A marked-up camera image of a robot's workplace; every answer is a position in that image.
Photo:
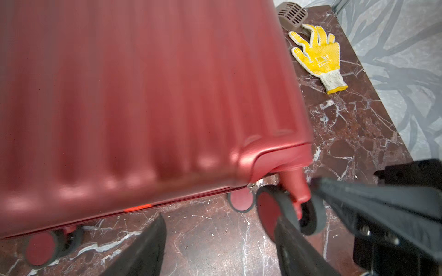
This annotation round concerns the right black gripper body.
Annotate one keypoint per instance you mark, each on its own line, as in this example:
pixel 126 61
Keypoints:
pixel 379 260

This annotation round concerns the yellow work glove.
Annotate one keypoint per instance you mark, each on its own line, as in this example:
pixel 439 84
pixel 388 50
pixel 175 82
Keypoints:
pixel 320 57

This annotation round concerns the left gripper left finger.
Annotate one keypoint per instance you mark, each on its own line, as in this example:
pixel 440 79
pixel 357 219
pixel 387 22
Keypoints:
pixel 144 257

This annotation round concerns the red hard-shell suitcase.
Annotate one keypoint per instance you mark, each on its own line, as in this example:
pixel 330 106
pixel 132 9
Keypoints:
pixel 108 107

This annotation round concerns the brown slotted plastic piece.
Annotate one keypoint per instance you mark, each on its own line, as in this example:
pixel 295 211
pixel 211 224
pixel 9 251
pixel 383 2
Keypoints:
pixel 291 16

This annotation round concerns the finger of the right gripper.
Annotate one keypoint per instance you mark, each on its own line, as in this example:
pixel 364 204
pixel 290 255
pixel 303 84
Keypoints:
pixel 362 203

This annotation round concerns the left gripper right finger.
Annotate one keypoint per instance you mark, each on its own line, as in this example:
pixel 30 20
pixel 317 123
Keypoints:
pixel 297 257

